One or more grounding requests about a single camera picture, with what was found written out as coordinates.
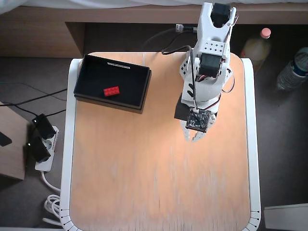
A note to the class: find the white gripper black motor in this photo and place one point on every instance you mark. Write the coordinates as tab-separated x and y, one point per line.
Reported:
187	134

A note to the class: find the red lego block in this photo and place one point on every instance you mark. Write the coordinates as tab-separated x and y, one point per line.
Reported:
112	91

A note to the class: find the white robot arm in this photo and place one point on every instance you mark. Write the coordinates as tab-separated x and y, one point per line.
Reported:
211	31

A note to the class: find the black rectangular bin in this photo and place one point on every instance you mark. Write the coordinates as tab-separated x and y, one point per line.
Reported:
96	72

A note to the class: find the yellow bottle pink cap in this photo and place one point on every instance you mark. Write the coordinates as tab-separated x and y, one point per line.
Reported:
257	48

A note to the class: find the clear water bottle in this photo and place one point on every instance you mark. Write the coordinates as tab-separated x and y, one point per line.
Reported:
291	69

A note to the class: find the white box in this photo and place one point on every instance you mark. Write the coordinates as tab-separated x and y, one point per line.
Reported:
286	217

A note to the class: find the white power strip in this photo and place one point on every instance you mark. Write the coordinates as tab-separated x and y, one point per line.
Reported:
49	144

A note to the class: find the black power adapter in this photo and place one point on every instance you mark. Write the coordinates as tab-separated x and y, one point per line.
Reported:
44	125
37	149

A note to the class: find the white bed sheet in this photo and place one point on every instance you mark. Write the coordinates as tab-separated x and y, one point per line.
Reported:
72	3

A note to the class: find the light wooden box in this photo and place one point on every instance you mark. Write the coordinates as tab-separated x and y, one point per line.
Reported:
12	158

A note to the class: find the black camera circuit board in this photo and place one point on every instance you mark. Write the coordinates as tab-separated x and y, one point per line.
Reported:
197	120

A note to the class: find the white table frame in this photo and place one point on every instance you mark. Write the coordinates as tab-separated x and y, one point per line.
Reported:
68	144

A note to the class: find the brown wooden bed frame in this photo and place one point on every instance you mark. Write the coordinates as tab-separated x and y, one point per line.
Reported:
36	31

